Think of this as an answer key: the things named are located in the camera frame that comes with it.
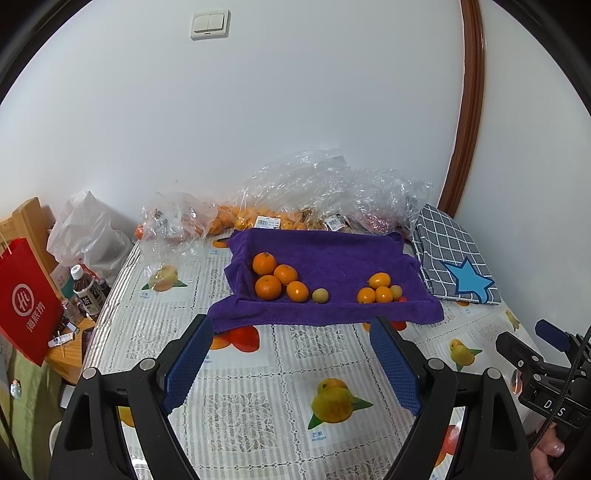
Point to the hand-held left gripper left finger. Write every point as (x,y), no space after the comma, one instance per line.
(189,360)

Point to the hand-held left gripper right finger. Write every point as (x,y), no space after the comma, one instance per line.
(392,364)

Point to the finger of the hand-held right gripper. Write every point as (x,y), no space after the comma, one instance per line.
(553,334)
(517,350)

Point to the shiny orange kumquat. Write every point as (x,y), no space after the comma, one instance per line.
(383,294)
(379,280)
(365,295)

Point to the yellow-brown longan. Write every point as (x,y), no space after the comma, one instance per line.
(320,296)
(396,290)

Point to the orange tangerine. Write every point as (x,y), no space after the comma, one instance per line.
(297,291)
(264,263)
(285,274)
(268,287)

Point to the person's right hand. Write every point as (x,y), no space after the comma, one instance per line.
(542,461)

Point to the white lace printed tablecloth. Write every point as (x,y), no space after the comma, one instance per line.
(277,350)

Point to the purple towel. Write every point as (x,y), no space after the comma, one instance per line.
(332,263)

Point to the wooden side table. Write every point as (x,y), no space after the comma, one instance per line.
(69,360)

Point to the dark drink bottle white cap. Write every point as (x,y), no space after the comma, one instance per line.
(85,293)

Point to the grey checked cushion blue star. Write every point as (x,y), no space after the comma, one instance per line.
(438,244)

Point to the crumpled clear plastic bag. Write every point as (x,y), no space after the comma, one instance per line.
(175,212)

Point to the pile of bagged oranges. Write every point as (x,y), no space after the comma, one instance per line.
(240,219)

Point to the white plastic bag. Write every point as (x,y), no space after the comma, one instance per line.
(87,230)

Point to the clear plastic bag of lychees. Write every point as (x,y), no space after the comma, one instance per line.
(388,198)

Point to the red paper bag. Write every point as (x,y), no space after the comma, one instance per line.
(25,300)

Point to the clear plastic bag of oranges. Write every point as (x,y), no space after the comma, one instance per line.
(281,184)

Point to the light wooden chair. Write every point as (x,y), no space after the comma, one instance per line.
(23,221)

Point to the brown wooden door frame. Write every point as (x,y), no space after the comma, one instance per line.
(468,115)

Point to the white wall light switch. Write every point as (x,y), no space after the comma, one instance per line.
(210,25)

